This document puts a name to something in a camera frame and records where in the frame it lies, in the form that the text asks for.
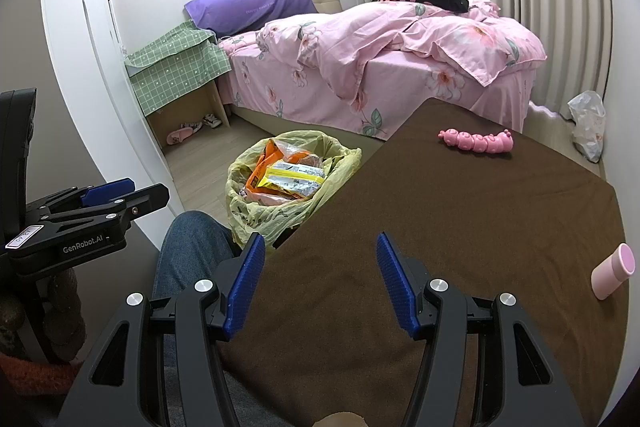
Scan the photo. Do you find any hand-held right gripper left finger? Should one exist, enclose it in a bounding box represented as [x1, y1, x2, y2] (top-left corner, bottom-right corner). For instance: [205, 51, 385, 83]
[57, 232, 267, 427]

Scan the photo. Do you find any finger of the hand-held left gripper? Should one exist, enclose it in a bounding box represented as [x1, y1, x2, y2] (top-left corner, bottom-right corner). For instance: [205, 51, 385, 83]
[42, 183, 171, 238]
[27, 178, 137, 220]

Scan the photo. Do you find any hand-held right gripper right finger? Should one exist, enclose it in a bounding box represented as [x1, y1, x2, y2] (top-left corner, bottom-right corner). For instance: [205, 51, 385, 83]
[376, 232, 586, 427]

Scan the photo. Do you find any person's jeans leg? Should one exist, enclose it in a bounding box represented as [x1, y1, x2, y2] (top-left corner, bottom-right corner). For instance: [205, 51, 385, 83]
[150, 211, 253, 308]

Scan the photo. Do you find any brown fuzzy cloth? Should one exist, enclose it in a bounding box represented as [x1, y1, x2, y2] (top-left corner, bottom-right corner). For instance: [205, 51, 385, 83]
[0, 267, 87, 364]

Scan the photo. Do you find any green checked cloth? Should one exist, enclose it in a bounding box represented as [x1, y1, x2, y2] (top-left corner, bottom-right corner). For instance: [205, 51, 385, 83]
[124, 21, 232, 116]

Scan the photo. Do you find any orange fuzzy cloth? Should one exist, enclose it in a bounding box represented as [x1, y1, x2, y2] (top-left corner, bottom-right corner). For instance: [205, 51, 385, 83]
[0, 351, 81, 408]

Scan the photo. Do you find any pink caterpillar toy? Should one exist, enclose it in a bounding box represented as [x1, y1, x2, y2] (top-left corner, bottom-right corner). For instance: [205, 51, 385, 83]
[438, 128, 514, 158]

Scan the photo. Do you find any bed with pink floral sheet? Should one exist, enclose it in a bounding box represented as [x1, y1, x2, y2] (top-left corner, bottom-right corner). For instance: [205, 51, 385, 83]
[220, 32, 538, 142]

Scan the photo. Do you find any pink cylindrical cup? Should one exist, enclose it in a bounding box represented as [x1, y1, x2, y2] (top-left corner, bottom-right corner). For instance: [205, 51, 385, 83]
[591, 243, 636, 300]

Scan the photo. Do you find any purple pillow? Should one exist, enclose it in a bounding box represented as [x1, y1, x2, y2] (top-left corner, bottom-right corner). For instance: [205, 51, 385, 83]
[184, 0, 321, 35]

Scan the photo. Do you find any white plastic bag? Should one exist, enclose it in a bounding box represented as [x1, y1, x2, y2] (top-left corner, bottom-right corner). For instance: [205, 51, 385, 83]
[567, 90, 607, 164]

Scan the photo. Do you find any pink floral duvet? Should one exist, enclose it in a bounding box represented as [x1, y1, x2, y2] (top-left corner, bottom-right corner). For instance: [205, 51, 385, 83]
[256, 0, 547, 115]

